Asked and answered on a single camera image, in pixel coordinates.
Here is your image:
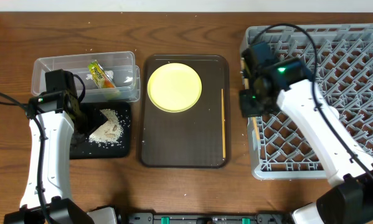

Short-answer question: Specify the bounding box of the pile of rice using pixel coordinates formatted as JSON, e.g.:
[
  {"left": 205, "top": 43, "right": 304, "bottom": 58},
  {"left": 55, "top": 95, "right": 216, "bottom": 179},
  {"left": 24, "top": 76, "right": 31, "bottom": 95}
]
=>
[{"left": 88, "top": 109, "right": 123, "bottom": 146}]

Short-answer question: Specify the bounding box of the wooden chopstick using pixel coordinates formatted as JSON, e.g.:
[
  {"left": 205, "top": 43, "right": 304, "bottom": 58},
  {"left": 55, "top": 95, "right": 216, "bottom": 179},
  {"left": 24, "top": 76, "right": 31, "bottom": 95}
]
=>
[
  {"left": 221, "top": 88, "right": 226, "bottom": 160},
  {"left": 240, "top": 58, "right": 260, "bottom": 142}
]

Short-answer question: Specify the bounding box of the green snack wrapper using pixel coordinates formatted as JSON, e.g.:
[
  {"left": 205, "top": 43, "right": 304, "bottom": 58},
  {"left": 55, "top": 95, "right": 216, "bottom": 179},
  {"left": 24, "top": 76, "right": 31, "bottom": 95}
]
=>
[{"left": 88, "top": 60, "right": 120, "bottom": 100}]

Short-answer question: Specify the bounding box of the yellow plate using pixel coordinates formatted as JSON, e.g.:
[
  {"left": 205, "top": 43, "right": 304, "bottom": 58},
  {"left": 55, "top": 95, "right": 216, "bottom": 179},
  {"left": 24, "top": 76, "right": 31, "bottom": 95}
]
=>
[{"left": 147, "top": 63, "right": 202, "bottom": 113}]

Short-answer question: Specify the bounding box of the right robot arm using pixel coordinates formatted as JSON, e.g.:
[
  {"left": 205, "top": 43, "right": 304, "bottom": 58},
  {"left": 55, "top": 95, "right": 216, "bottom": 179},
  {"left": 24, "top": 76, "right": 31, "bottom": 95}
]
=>
[{"left": 240, "top": 42, "right": 373, "bottom": 223}]

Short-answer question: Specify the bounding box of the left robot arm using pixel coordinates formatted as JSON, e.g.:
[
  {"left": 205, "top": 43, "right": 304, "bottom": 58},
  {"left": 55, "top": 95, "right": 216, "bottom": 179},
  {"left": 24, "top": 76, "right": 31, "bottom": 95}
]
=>
[{"left": 4, "top": 69, "right": 118, "bottom": 223}]

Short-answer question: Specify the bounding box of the black waste tray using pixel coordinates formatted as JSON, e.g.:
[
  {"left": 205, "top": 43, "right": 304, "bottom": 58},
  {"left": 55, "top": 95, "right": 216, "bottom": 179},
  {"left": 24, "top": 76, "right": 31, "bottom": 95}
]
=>
[{"left": 69, "top": 102, "right": 131, "bottom": 159}]

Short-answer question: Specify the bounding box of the grey dishwasher rack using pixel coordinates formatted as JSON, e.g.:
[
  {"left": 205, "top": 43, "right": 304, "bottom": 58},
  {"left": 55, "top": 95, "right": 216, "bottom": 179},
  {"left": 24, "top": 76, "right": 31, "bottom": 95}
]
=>
[{"left": 241, "top": 24, "right": 373, "bottom": 180}]

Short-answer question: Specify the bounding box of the clear plastic bin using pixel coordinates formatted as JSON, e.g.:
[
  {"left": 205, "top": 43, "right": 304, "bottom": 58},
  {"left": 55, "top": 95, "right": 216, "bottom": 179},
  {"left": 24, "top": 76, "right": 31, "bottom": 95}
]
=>
[{"left": 31, "top": 51, "right": 141, "bottom": 103}]

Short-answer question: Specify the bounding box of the dark brown tray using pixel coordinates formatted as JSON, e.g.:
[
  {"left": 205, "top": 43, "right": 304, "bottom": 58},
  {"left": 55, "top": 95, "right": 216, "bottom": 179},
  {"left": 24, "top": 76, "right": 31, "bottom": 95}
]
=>
[{"left": 138, "top": 54, "right": 231, "bottom": 169}]

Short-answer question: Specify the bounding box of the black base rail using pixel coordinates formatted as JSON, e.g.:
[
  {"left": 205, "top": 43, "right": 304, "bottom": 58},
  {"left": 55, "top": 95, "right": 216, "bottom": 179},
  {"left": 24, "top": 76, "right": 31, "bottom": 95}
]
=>
[{"left": 83, "top": 203, "right": 299, "bottom": 224}]

